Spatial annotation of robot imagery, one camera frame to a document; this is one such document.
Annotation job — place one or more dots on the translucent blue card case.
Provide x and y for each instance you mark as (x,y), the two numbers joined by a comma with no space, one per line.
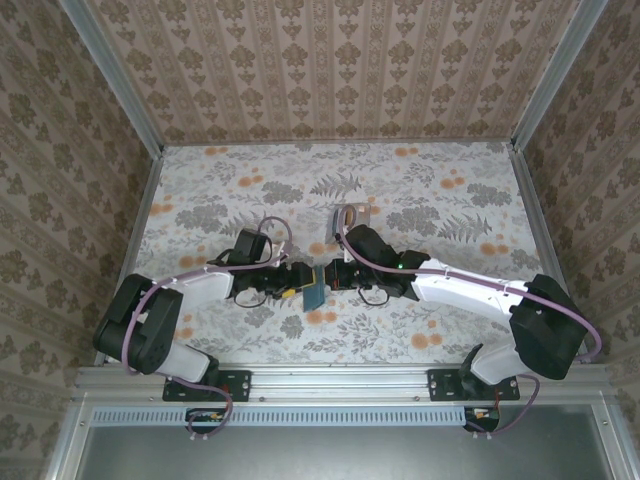
(314,290)

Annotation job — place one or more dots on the white card stack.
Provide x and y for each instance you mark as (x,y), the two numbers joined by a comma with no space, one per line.
(338,222)

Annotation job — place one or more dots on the tan card stack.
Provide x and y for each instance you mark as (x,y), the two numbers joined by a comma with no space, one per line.
(347,216)

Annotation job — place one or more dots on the clear acrylic card holder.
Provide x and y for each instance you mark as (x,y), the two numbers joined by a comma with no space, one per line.
(361,214)

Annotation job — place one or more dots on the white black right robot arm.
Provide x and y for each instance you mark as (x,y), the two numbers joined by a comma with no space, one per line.
(460,294)

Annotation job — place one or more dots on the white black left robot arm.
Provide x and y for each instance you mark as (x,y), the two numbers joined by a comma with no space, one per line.
(200,289)

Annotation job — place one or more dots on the aluminium table edge beam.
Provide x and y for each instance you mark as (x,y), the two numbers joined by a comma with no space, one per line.
(340,382)

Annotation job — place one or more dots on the black controller board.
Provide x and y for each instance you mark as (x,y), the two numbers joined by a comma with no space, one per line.
(482,419)
(205,420)

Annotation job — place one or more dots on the grey metal panel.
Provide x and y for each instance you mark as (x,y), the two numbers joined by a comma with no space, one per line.
(340,455)

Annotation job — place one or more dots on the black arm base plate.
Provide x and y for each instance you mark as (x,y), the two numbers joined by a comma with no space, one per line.
(445,385)
(240,385)

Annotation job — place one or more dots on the aluminium table side rail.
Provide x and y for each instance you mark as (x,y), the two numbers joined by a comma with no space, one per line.
(547,250)
(132,250)

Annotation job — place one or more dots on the aluminium frame post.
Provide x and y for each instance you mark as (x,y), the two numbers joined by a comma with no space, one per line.
(120,85)
(550,75)

